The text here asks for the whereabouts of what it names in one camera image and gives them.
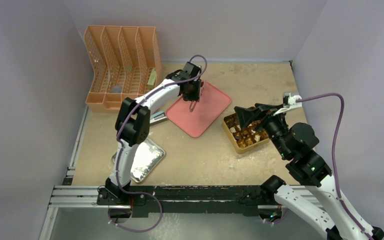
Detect pink tongs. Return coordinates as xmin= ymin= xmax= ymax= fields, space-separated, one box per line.
xmin=188 ymin=101 xmax=198 ymax=112

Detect pink plastic tray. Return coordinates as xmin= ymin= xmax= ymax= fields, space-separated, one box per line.
xmin=165 ymin=82 xmax=232 ymax=138

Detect gold chocolate box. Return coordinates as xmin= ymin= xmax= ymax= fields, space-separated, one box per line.
xmin=221 ymin=113 xmax=270 ymax=154

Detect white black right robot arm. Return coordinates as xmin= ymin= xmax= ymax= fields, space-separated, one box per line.
xmin=234 ymin=103 xmax=384 ymax=240

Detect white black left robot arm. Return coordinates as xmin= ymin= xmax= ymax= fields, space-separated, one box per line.
xmin=105 ymin=61 xmax=205 ymax=205

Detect grey blue stapler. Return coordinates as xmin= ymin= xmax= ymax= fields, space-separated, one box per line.
xmin=150 ymin=110 xmax=167 ymax=126

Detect green eraser block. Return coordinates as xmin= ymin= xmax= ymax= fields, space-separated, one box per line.
xmin=146 ymin=68 xmax=157 ymax=90

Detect orange plastic file organizer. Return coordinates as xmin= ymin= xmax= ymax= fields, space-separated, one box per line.
xmin=83 ymin=25 xmax=164 ymax=113

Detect silver foil tray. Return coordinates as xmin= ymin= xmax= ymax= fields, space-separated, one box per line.
xmin=109 ymin=138 xmax=166 ymax=186

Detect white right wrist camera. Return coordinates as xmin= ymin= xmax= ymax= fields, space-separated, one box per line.
xmin=273 ymin=91 xmax=302 ymax=116

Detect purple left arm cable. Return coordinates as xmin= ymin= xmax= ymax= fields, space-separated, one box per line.
xmin=107 ymin=54 xmax=208 ymax=233

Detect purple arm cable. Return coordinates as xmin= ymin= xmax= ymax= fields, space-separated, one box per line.
xmin=107 ymin=54 xmax=208 ymax=233
xmin=297 ymin=93 xmax=384 ymax=240

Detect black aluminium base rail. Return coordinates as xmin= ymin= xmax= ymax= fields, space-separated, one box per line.
xmin=47 ymin=184 xmax=315 ymax=220

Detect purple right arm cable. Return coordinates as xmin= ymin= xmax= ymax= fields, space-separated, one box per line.
xmin=297 ymin=93 xmax=384 ymax=240

